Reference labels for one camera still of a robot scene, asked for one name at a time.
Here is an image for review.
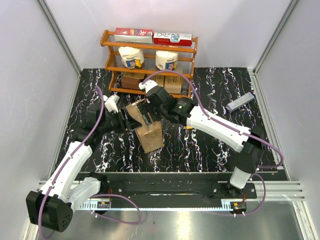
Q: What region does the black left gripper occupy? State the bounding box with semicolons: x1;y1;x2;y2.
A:
99;107;142;134

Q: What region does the brown cardboard express box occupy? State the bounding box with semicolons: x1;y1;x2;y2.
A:
125;99;164;154

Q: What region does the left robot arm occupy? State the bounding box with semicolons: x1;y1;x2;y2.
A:
26;103;142;232

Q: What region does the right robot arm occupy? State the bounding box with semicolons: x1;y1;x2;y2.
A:
139;81;266;198

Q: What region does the red silver toothpaste box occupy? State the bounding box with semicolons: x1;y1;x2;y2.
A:
113;27;154;44

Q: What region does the red white toothpaste box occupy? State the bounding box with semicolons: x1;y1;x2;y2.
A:
153;32;193;47

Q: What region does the grey toothpaste box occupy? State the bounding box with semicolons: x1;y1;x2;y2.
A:
225;92;255;113

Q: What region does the brown scouring pad pack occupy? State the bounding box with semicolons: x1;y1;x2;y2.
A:
121;72;145;90

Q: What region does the middle beige sponge pack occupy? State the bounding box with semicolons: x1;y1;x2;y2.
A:
150;74;165;87

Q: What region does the beige sponge pack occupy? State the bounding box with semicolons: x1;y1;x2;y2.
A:
164;76;183;95
150;74;165;87

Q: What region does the right beige sponge pack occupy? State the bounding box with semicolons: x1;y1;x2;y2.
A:
164;76;183;95

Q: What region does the orange wooden shelf rack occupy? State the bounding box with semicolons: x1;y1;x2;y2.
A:
100;30;198;95

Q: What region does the left toilet paper roll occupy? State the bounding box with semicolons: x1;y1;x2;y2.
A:
118;46;145;69

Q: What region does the toilet paper roll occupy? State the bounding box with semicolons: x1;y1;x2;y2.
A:
155;50;178;71
118;46;145;69

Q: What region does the right toilet paper roll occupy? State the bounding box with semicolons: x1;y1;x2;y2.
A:
155;50;178;71

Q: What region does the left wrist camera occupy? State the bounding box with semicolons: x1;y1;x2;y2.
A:
103;94;120;113

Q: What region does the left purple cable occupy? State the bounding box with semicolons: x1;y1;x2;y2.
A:
37;85;143;240

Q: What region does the purple cable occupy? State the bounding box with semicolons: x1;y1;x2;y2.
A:
37;85;143;240
143;69;285;217

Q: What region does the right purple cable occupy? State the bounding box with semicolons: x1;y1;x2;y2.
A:
143;69;285;217

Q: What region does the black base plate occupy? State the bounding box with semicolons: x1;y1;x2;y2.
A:
102;172;258;212

